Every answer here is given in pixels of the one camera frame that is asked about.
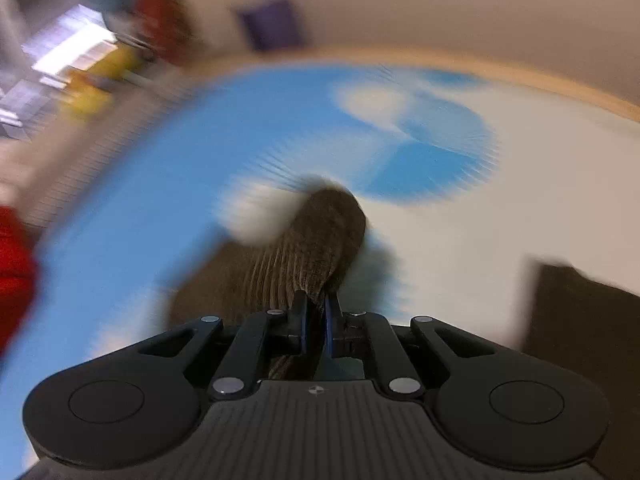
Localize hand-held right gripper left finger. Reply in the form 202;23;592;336
133;290;312;402

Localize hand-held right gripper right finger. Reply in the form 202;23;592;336
324;294;497;399

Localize brown corduroy pants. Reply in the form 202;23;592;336
167;187;371;382

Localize blue and white printed blanket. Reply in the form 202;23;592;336
0;52;640;480

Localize dark brown cloth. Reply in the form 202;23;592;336
521;259;640;480

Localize red cloth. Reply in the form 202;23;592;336
0;205;40;357

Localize purple object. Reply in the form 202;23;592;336
234;0;307;54

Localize yellow object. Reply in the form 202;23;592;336
62;44;147;117

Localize red blurred object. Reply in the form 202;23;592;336
131;0;198;63

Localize wooden bed frame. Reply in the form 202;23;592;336
200;44;640;125

